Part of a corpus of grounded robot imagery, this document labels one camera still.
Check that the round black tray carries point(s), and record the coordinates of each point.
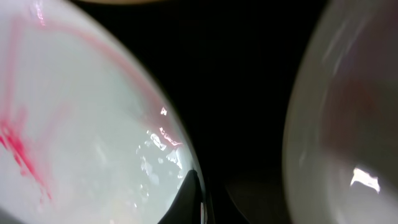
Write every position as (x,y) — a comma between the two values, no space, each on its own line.
(227,66)

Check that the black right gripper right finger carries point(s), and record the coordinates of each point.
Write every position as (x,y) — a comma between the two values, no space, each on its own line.
(246,200)

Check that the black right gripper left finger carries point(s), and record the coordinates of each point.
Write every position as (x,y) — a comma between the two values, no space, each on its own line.
(186,206)

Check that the yellow plate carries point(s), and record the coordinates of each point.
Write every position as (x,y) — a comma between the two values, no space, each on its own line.
(120,2)

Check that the light green plate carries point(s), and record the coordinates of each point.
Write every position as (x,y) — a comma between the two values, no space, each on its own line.
(87,136)
(339,157)

